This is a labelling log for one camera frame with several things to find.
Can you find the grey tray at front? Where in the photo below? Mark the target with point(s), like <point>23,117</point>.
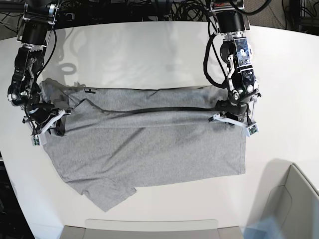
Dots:
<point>106,229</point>

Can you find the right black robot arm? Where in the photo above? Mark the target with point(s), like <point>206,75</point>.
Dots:
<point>37,26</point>

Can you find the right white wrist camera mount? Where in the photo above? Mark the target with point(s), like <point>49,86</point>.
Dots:
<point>38,131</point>

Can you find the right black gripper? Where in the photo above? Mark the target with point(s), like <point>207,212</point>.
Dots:
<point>41,113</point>

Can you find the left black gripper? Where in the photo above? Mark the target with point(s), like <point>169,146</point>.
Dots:
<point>231,111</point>

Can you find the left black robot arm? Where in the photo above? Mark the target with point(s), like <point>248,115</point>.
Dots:
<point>230,46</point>

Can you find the grey T-shirt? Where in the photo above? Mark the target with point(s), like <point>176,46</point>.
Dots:
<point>116,140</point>

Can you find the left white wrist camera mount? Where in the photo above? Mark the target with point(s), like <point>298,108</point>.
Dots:
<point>249,125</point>

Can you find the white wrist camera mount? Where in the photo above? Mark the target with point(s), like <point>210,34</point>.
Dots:
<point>38,131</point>
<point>249,125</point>

